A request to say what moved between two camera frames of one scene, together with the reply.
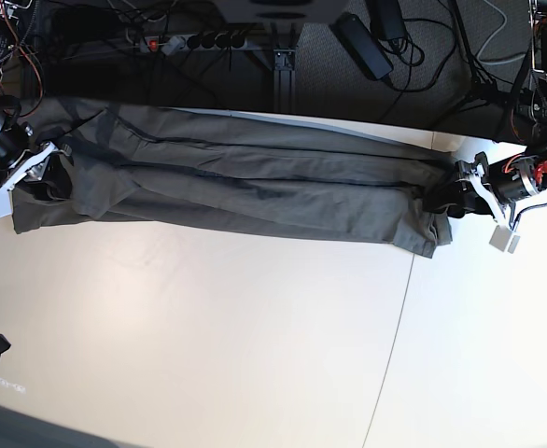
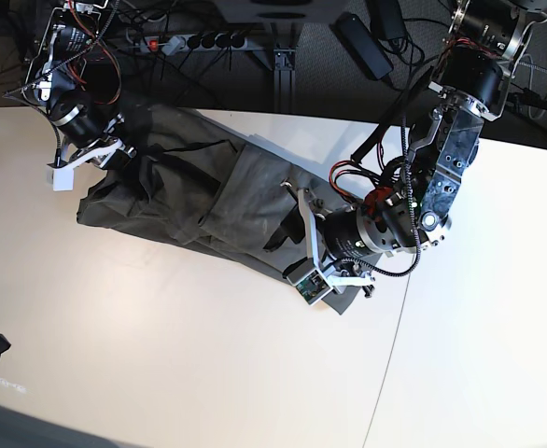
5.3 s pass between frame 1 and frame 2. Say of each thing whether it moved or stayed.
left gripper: moved
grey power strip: stayed
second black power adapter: stayed
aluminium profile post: stayed
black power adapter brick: stayed
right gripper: moved
